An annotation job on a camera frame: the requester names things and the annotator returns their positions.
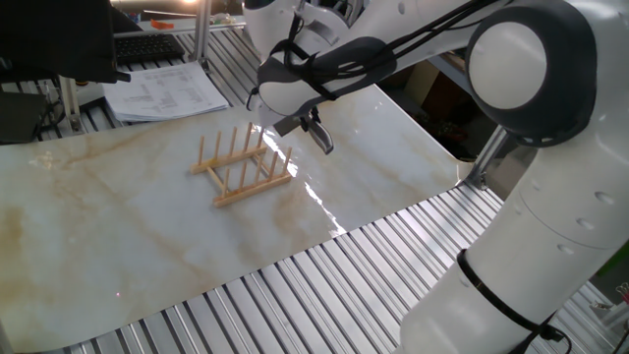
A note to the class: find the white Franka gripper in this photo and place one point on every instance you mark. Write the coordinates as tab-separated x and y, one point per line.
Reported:
265	119

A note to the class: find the black band with plug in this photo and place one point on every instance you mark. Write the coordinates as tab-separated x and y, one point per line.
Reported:
550	333

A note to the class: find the dark box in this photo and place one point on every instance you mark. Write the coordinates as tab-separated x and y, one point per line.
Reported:
19	118

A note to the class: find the orange small object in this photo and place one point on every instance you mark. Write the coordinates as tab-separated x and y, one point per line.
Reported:
162	24

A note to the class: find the printed paper stack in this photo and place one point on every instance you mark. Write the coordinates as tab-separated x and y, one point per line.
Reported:
162	93

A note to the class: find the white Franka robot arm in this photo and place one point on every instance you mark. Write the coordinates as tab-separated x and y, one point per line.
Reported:
540	221

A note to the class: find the wooden peg knife rack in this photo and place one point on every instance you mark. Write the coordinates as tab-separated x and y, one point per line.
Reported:
245	192

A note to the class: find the black screen panel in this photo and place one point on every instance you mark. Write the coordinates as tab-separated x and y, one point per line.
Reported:
49	39

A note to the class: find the steel cleaver knife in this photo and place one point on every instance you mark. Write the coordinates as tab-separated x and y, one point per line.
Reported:
323	141

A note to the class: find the marble pattern board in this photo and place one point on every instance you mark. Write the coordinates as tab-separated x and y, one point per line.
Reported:
123	246

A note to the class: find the green mat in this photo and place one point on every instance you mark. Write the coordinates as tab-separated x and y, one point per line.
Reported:
616	260

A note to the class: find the aluminium frame post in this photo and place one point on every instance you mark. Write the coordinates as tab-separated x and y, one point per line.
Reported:
69	103
201	29
486	157

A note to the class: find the black keyboard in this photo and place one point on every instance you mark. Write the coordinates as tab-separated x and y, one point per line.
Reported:
147	48

